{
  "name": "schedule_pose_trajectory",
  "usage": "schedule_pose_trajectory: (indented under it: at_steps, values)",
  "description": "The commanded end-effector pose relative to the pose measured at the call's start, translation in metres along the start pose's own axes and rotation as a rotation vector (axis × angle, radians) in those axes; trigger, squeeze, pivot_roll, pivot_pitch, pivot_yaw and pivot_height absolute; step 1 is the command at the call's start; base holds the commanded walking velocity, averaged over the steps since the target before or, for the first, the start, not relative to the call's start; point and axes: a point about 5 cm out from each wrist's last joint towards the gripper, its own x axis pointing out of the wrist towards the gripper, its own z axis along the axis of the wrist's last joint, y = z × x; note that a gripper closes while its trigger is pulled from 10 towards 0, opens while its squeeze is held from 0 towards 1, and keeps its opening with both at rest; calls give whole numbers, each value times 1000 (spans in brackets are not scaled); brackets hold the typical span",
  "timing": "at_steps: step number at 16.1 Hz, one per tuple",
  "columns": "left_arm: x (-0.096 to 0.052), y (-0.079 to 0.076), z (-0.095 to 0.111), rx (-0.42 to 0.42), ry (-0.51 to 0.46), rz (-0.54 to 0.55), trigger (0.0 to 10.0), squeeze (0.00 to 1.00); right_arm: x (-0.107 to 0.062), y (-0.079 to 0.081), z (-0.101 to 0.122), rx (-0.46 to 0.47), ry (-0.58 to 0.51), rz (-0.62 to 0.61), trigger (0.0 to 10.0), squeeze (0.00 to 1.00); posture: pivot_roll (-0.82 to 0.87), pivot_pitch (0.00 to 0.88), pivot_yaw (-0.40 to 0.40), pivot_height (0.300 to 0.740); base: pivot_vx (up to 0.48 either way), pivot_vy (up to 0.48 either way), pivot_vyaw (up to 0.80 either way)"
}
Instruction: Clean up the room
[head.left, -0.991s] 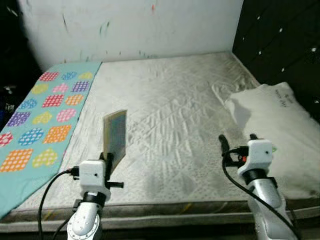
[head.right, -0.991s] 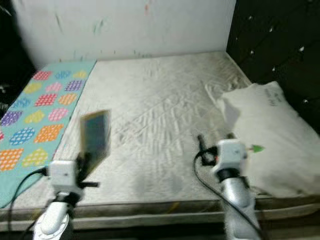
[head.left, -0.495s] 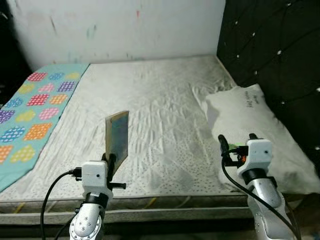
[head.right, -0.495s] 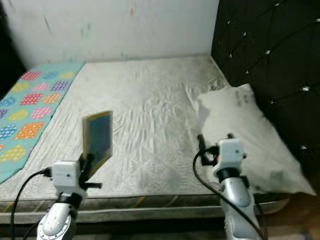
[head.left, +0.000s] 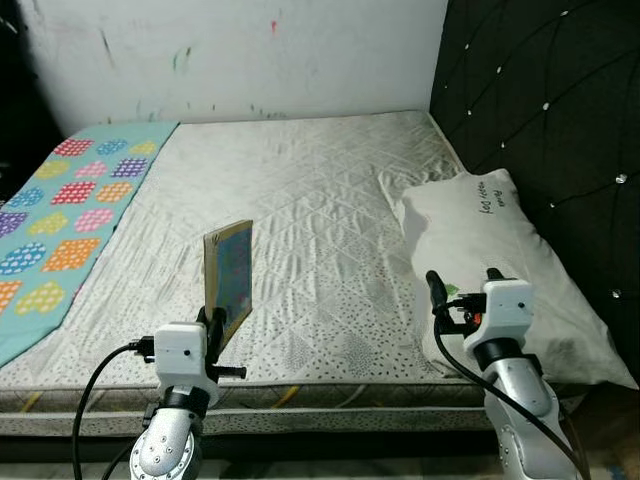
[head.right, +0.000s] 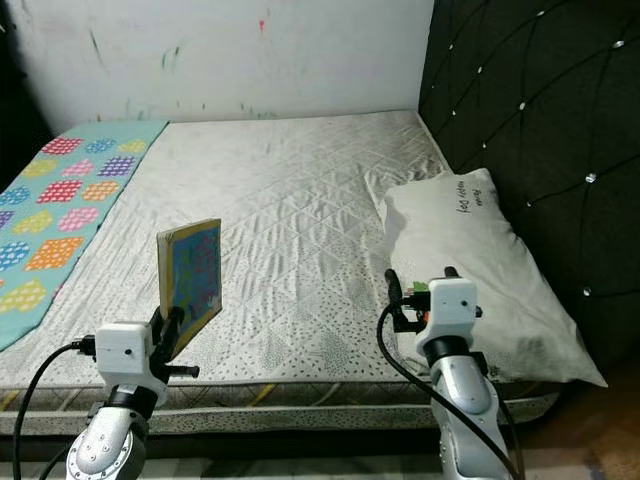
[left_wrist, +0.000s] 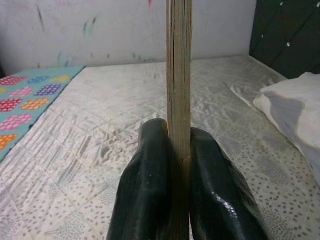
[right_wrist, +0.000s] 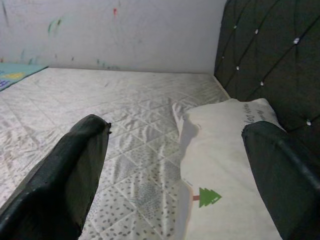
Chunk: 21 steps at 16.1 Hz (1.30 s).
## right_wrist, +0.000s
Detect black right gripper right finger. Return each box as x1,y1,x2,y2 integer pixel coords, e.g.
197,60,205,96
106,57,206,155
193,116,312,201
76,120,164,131
241,121,320,240

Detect black tufted headboard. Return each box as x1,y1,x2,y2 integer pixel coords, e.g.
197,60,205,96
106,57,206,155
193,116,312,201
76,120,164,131
214,0,320,161

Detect teal heart patterned blanket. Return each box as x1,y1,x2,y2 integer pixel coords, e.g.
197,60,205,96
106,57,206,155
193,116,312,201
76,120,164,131
0,62,49,92

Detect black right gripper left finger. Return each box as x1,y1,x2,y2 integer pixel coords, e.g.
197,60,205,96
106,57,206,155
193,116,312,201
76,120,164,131
0,114,112,240

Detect white pillow green tree print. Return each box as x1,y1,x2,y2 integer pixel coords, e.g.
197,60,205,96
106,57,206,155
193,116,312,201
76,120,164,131
174,98,288,240

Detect quilted cream mattress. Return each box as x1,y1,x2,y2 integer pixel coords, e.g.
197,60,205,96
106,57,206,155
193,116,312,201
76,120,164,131
0,67,231,240

